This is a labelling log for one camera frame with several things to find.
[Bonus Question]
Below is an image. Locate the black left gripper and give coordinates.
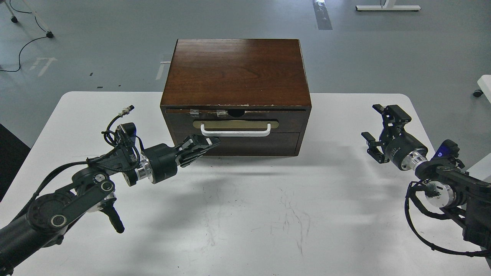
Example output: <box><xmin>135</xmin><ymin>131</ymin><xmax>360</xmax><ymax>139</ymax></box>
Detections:
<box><xmin>142</xmin><ymin>134</ymin><xmax>221</xmax><ymax>184</ymax></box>

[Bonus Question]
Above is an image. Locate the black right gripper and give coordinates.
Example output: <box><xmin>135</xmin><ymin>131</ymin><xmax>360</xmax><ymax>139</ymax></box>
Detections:
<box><xmin>361</xmin><ymin>104</ymin><xmax>428</xmax><ymax>171</ymax></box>

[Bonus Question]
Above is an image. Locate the wooden drawer with white handle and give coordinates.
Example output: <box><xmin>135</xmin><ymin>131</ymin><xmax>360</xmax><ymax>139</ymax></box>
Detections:
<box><xmin>163</xmin><ymin>109</ymin><xmax>309</xmax><ymax>135</ymax></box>

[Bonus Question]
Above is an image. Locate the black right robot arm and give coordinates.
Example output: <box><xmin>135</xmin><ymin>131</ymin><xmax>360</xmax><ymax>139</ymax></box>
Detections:
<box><xmin>361</xmin><ymin>104</ymin><xmax>491</xmax><ymax>258</ymax></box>

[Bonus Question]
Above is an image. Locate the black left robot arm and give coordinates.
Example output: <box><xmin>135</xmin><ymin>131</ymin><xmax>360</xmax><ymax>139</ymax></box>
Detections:
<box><xmin>0</xmin><ymin>105</ymin><xmax>221</xmax><ymax>276</ymax></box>

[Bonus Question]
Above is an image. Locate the dark wooden cabinet box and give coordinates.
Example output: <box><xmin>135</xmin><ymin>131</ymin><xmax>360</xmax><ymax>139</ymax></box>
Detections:
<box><xmin>160</xmin><ymin>39</ymin><xmax>312</xmax><ymax>156</ymax></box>

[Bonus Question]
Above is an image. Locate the white side table edge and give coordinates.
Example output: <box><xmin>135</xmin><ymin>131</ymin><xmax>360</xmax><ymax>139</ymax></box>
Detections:
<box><xmin>472</xmin><ymin>74</ymin><xmax>491</xmax><ymax>102</ymax></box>

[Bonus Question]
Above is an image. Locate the white desk base foot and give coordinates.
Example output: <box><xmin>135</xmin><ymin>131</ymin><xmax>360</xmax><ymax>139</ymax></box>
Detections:
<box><xmin>355</xmin><ymin>0</ymin><xmax>421</xmax><ymax>11</ymax></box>

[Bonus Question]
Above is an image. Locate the white furniture leg with caster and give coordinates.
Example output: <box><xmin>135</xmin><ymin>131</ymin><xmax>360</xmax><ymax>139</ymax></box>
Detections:
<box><xmin>0</xmin><ymin>0</ymin><xmax>18</xmax><ymax>23</ymax></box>

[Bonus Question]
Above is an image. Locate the black floor cable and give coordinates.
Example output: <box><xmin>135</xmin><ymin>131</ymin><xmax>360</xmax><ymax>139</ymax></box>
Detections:
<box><xmin>0</xmin><ymin>0</ymin><xmax>54</xmax><ymax>73</ymax></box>

